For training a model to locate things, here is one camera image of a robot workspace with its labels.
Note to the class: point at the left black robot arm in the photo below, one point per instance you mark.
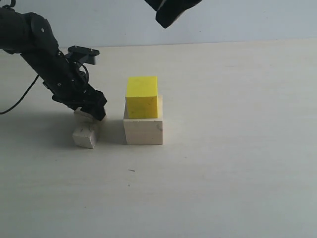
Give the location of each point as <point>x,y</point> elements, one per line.
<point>30,35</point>

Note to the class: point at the small pale wooden cube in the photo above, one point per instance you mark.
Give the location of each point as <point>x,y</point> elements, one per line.
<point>86,135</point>

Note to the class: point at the medium striped wooden cube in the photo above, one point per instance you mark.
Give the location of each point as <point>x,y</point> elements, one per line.
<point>83,117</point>

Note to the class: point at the large pale wooden cube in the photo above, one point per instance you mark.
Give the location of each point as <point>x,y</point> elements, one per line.
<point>144,131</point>

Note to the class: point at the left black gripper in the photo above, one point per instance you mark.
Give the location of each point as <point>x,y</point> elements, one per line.
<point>68,80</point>

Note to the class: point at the yellow cube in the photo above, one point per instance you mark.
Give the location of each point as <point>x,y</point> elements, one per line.
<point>142,97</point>

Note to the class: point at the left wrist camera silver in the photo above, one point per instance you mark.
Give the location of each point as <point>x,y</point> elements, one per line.
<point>83,54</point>

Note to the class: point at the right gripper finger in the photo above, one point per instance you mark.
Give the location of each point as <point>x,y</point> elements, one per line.
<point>168,11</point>

